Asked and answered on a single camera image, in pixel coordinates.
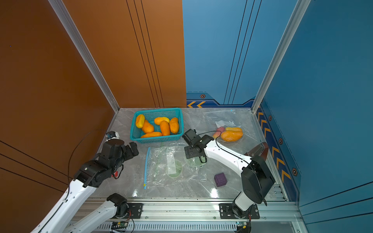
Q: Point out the large orange mango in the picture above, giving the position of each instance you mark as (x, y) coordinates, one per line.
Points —
(232, 134)

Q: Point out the dark red box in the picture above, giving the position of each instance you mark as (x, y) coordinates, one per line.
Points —
(259, 150)

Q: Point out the clear bags stack green print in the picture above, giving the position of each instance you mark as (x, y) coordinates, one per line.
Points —
(167, 166)

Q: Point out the red pink mango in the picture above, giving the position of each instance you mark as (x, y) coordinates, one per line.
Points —
(218, 132)

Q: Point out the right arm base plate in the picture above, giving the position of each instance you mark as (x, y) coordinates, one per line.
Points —
(230, 211)

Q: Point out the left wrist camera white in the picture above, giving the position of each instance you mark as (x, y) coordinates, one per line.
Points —
(112, 135)

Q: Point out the yellow mango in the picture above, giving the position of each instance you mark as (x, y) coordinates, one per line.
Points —
(140, 120)

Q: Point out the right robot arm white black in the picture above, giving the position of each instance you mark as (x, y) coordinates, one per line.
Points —
(256, 177)

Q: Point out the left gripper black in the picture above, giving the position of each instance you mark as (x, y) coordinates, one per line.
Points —
(128, 150)

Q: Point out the orange mango front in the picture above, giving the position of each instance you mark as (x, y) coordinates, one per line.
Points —
(152, 134)

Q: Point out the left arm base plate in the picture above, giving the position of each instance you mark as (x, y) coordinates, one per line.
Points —
(131, 210)

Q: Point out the clear zip-top bag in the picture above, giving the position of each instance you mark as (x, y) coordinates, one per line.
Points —
(240, 118)

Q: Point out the aluminium rail front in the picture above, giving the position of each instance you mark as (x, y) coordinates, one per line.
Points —
(208, 210)

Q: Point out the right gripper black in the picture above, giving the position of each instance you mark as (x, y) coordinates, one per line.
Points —
(192, 150)

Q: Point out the teal plastic basket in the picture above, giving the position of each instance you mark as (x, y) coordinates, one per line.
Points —
(150, 115)

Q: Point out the purple cube box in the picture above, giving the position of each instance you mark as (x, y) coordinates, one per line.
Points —
(220, 179)

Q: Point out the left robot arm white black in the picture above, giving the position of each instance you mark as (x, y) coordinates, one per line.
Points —
(86, 180)

